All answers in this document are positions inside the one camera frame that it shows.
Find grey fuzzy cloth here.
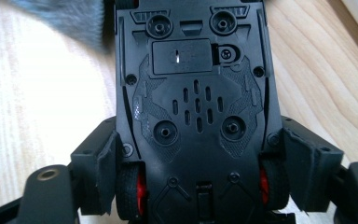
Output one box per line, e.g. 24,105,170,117
8,0,117,54

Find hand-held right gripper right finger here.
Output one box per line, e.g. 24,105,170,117
281,116,345,213

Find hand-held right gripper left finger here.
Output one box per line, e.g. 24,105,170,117
69,116,122,217

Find blue and black toy car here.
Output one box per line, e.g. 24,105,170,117
113,0,291,224

